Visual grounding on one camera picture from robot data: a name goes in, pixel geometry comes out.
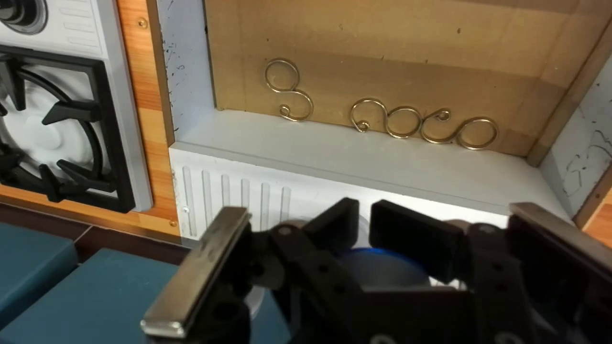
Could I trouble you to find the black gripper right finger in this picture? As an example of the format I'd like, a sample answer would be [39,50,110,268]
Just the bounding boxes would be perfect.
[370,199,612,344]

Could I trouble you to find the gold S hook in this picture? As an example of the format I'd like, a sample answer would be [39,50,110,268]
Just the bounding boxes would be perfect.
[349,96,425,142]
[263,56,316,124]
[419,107,500,153]

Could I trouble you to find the black stove knob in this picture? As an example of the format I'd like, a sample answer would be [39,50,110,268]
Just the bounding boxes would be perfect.
[0,0,50,36]

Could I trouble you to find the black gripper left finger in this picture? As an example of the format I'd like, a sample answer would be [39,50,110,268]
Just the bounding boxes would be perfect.
[140,197,366,344]

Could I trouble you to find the white toy kitchen sink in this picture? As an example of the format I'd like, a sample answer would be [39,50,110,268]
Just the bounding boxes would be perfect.
[156,0,612,250]

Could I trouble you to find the white toy stove with grate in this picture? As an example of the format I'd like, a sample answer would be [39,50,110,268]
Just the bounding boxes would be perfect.
[0,0,156,216]

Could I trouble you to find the wooden-top white play kitchen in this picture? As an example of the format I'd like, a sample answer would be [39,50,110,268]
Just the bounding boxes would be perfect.
[0,0,612,250]

